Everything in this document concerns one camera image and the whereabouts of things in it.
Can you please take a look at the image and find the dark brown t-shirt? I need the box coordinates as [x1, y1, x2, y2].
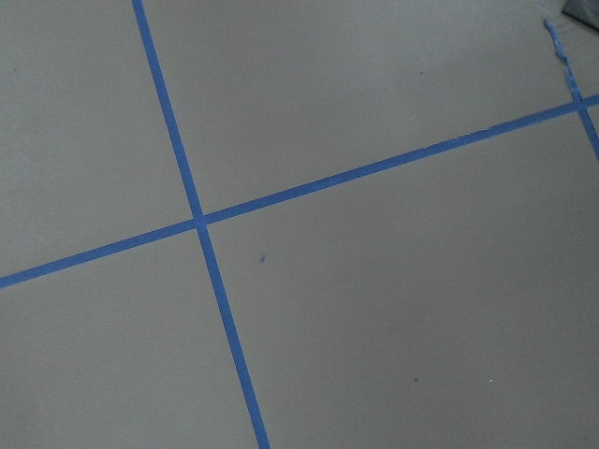
[562, 0, 599, 28]

